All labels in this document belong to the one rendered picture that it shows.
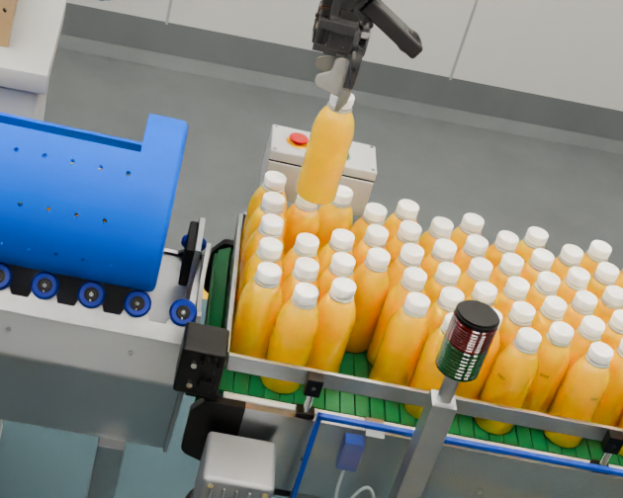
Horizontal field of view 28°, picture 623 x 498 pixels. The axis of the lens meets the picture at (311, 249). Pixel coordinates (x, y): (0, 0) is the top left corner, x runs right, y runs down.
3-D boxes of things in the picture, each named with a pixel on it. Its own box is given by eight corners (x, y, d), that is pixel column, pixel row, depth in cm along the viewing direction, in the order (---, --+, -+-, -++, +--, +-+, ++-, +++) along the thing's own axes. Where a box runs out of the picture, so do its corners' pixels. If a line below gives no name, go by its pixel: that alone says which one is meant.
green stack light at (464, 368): (433, 349, 177) (443, 322, 174) (476, 357, 178) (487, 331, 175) (436, 377, 172) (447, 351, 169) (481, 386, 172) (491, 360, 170)
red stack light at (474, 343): (443, 321, 174) (451, 299, 172) (487, 330, 175) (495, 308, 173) (447, 350, 169) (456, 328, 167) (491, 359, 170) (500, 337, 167)
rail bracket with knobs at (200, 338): (176, 361, 202) (187, 312, 196) (220, 370, 202) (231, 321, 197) (169, 401, 193) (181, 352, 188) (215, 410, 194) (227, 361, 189)
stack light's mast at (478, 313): (421, 380, 180) (454, 294, 171) (463, 388, 181) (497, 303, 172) (424, 409, 175) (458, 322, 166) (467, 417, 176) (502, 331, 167)
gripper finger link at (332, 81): (308, 104, 196) (321, 48, 192) (343, 112, 197) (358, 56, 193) (308, 110, 193) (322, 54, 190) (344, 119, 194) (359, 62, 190)
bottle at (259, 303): (273, 366, 207) (299, 278, 197) (246, 382, 202) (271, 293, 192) (241, 343, 210) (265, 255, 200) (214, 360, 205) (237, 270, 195)
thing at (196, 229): (178, 273, 216) (191, 214, 209) (192, 276, 217) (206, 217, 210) (172, 307, 208) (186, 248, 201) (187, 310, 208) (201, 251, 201)
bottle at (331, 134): (304, 209, 204) (331, 112, 194) (287, 186, 209) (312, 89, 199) (341, 207, 208) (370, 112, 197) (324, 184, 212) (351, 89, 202)
